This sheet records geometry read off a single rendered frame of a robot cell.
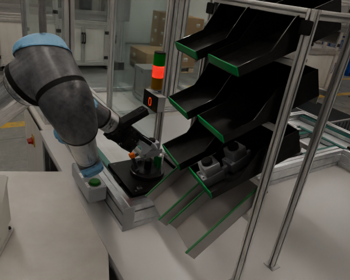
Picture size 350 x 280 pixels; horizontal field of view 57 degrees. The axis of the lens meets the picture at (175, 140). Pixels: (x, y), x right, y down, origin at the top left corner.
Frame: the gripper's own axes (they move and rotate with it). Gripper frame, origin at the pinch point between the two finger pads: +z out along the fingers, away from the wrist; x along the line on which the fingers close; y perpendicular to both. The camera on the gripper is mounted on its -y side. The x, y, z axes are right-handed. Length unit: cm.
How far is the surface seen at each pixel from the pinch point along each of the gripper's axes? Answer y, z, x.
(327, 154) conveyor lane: -48, 90, 17
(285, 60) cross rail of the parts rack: -37, -25, 49
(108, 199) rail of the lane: 26.5, -4.5, 4.0
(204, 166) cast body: -6.4, -17.4, 42.6
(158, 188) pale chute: 10.0, -3.8, 20.8
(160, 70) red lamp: -25.7, -6.0, -16.6
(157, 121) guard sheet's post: -7.7, 9.7, -17.7
